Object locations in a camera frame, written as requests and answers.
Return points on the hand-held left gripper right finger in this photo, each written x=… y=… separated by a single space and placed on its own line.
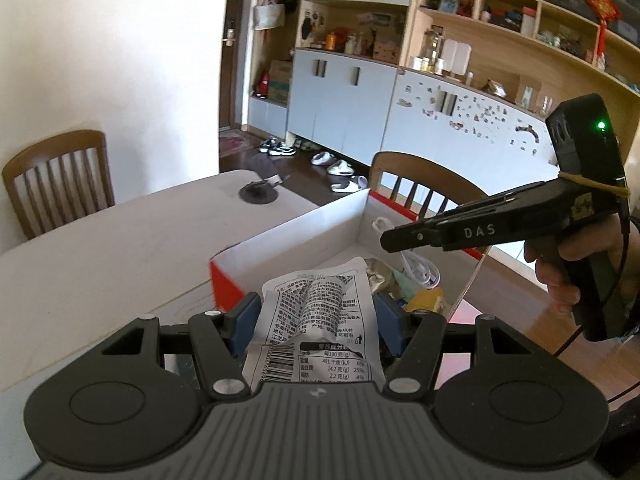
x=387 y=325

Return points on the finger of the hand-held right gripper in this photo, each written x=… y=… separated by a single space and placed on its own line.
x=500 y=200
x=410 y=237

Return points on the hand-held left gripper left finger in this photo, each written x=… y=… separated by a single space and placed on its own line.
x=247 y=321

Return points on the yellow plush toy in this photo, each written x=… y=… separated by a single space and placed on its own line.
x=425 y=300

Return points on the white printed snack wrapper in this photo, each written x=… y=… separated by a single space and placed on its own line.
x=320 y=310

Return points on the red cardboard box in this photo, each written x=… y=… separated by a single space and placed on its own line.
x=300 y=240

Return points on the white patterned desktop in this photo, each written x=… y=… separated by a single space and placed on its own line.
x=125 y=240

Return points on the person's right hand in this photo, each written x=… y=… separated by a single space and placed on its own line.
x=547 y=272

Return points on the brown wooden chair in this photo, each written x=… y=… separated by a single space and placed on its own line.
x=60 y=142
x=425 y=165

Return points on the white slipper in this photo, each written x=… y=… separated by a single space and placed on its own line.
x=341 y=167
x=348 y=185
x=322 y=158

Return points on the black phone holder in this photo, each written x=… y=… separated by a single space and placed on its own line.
x=257 y=194

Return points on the white plastic containers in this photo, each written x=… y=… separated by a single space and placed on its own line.
x=457 y=57

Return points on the red knot ornament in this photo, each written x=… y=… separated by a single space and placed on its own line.
x=602 y=5

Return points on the dark sneakers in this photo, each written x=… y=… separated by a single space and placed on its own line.
x=277 y=148

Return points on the tall glass jar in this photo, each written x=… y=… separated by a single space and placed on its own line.
x=432 y=47

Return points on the pink door mat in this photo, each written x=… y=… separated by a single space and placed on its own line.
x=234 y=142

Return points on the cardboard carton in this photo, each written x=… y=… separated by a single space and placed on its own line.
x=280 y=82

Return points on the dark entrance door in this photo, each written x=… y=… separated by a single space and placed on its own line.
x=232 y=75

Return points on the hanging tote bag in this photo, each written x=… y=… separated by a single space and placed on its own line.
x=269 y=15

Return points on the white and wood wall cabinet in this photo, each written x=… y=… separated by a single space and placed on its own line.
x=340 y=105

